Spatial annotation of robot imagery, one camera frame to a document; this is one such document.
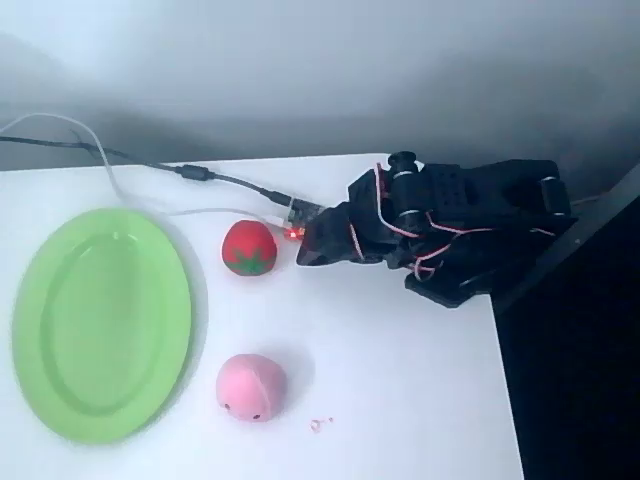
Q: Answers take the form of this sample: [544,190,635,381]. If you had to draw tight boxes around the pink squishy toy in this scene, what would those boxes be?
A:
[215,353,289,422]

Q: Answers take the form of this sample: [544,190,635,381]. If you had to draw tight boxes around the green oval plastic plate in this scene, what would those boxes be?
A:
[11,207,195,445]

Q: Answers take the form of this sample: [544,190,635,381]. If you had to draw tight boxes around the controller board with red LED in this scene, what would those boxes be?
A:
[280,196,331,242]

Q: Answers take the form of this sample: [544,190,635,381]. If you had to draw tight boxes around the red tomato toy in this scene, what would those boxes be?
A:
[221,219,279,277]

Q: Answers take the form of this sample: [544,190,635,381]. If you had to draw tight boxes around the dark diagonal bar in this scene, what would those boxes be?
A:
[492,162,640,317]

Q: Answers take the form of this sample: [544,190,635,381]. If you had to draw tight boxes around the red and white servo wires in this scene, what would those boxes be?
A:
[373,162,557,282]

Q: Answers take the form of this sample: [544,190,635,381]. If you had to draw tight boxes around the black power cable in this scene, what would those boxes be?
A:
[0,134,292,206]

